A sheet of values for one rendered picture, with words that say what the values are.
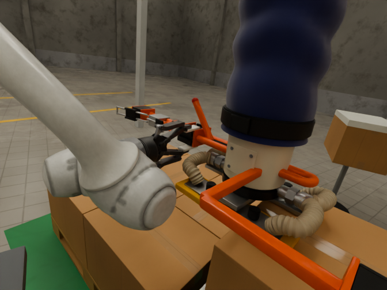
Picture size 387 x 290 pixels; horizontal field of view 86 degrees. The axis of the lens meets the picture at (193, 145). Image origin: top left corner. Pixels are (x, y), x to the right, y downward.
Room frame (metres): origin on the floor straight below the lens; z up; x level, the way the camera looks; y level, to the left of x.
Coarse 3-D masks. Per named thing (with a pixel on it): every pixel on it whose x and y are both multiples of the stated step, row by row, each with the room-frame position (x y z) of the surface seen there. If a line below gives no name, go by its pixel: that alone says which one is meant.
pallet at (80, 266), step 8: (56, 224) 1.11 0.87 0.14; (56, 232) 1.13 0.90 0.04; (64, 240) 1.10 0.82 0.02; (64, 248) 1.04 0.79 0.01; (72, 248) 0.94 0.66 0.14; (72, 256) 0.98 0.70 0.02; (80, 264) 0.94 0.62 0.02; (80, 272) 0.88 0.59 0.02; (88, 272) 0.81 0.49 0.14; (88, 280) 0.81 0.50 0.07; (96, 288) 0.78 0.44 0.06
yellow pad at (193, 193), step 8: (176, 184) 0.54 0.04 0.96; (184, 184) 0.54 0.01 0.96; (192, 184) 0.54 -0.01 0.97; (200, 184) 0.54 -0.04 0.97; (208, 184) 0.51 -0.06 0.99; (216, 184) 0.52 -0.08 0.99; (184, 192) 0.52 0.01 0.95; (192, 192) 0.50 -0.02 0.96; (200, 192) 0.50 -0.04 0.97; (248, 208) 0.45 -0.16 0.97; (256, 208) 0.42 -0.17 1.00; (248, 216) 0.41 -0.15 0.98; (256, 216) 0.40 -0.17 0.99; (264, 216) 0.42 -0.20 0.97; (256, 224) 0.39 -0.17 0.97; (264, 224) 0.40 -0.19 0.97; (280, 240) 0.36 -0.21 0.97; (288, 240) 0.36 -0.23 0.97; (296, 240) 0.36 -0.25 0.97
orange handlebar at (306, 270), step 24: (168, 120) 0.83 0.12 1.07; (216, 144) 0.60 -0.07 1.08; (288, 168) 0.49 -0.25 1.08; (216, 192) 0.33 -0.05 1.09; (216, 216) 0.28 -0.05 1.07; (240, 216) 0.27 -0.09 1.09; (264, 240) 0.23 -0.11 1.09; (288, 264) 0.20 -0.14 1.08; (312, 264) 0.19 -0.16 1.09; (336, 288) 0.17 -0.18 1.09
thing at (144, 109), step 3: (144, 105) 1.00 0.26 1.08; (132, 108) 0.95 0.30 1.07; (135, 108) 0.93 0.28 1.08; (138, 108) 0.92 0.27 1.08; (141, 108) 0.93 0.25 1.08; (144, 108) 0.93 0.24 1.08; (147, 108) 0.94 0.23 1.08; (150, 108) 0.95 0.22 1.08; (138, 111) 0.91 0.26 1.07; (141, 111) 0.90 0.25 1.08; (144, 111) 0.91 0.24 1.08; (147, 111) 0.92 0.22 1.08; (150, 111) 0.93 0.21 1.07; (153, 111) 0.95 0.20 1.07; (138, 114) 0.91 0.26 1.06; (138, 117) 0.91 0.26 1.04; (141, 117) 0.90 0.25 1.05
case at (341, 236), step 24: (336, 216) 0.50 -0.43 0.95; (240, 240) 0.36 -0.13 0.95; (312, 240) 0.39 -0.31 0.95; (336, 240) 0.40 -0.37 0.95; (360, 240) 0.41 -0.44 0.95; (384, 240) 0.43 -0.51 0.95; (216, 264) 0.33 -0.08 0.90; (240, 264) 0.30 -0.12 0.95; (264, 264) 0.31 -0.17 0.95; (336, 264) 0.33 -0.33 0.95; (384, 264) 0.35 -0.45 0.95; (216, 288) 0.33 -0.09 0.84; (240, 288) 0.29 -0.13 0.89; (264, 288) 0.27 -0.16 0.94; (288, 288) 0.27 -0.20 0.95; (312, 288) 0.27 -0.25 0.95
